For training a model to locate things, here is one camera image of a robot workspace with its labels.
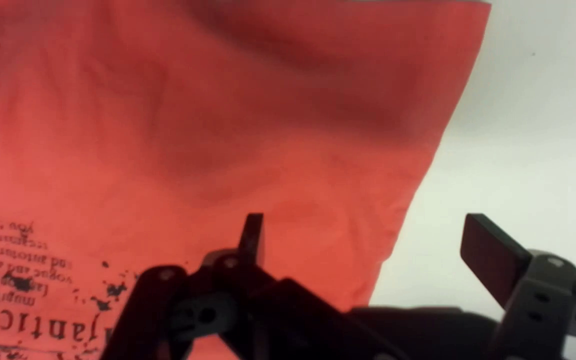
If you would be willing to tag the coral red printed sweatshirt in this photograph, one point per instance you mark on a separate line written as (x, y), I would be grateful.
(200, 132)

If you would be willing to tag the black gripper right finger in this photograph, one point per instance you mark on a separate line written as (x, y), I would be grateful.
(554, 312)

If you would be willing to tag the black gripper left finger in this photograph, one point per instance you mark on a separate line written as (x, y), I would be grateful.
(194, 312)

